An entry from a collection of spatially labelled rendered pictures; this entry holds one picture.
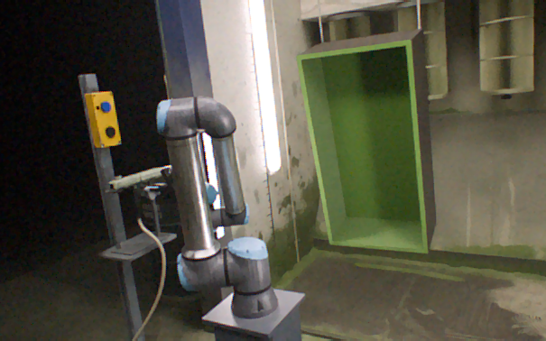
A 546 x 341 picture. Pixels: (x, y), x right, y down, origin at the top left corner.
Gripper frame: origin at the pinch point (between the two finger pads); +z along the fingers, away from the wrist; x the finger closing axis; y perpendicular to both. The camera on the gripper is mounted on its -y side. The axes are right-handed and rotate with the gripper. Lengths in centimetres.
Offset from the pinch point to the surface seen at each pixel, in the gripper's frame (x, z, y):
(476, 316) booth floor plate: 112, -128, 105
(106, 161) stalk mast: -1.2, 26.2, -12.2
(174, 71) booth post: 46, 16, -53
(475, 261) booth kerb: 175, -121, 98
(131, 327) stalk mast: -3, 29, 78
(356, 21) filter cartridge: 201, -38, -81
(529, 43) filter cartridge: 202, -154, -48
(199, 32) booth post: 60, 6, -74
